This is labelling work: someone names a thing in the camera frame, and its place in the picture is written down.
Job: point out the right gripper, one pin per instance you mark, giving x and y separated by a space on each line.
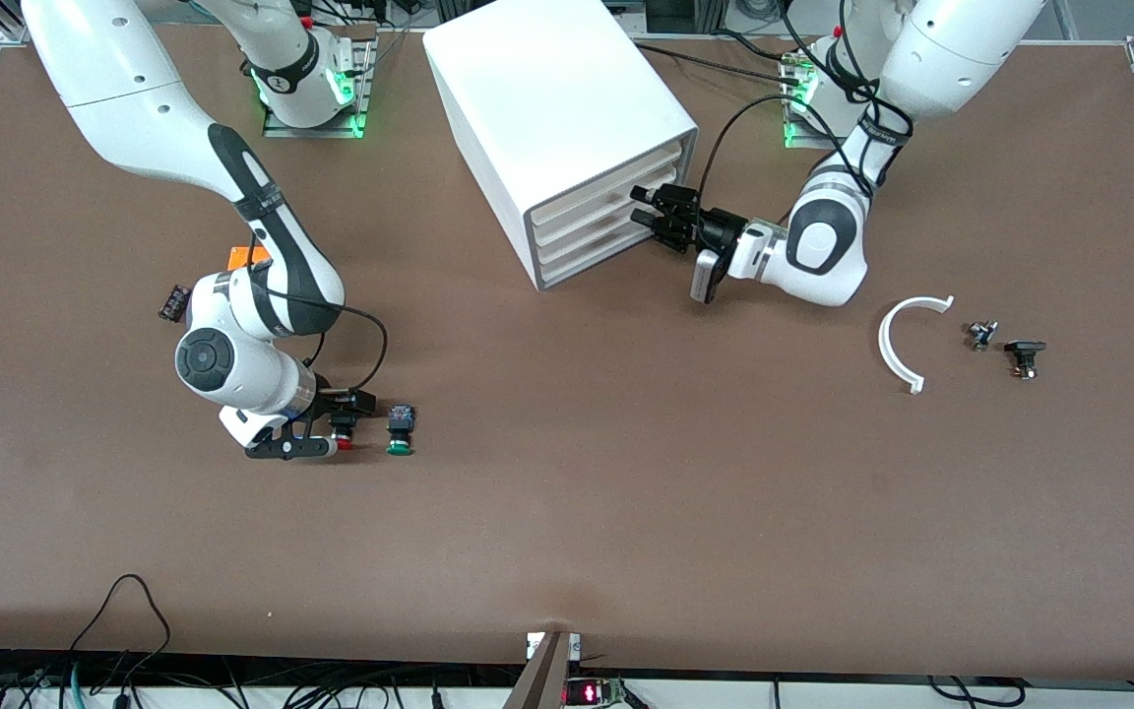
335 402

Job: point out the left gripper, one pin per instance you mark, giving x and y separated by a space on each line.
722 232

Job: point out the red push button switch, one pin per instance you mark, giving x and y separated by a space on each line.
343 433

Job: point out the white plastic drawer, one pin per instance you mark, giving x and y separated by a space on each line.
587 222
597 251
597 187

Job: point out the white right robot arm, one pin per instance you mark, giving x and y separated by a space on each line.
114 79

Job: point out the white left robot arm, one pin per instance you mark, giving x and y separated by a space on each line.
961 49

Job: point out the white drawer cabinet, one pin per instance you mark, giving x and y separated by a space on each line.
547 89

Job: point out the dark brown cylindrical capacitor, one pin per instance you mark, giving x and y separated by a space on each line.
174 301

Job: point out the small silver metal part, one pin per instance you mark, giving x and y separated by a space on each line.
980 335

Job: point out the device with red display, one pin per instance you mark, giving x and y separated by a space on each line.
592 692

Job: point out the green push button switch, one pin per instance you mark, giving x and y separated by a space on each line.
401 428

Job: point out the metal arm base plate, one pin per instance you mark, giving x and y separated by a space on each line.
316 126
798 133

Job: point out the orange button enclosure box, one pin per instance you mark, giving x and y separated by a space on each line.
242 258

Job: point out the white curved plastic bracket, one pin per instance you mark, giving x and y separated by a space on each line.
886 345

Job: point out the small black switch part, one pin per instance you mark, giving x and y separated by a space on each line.
1024 354

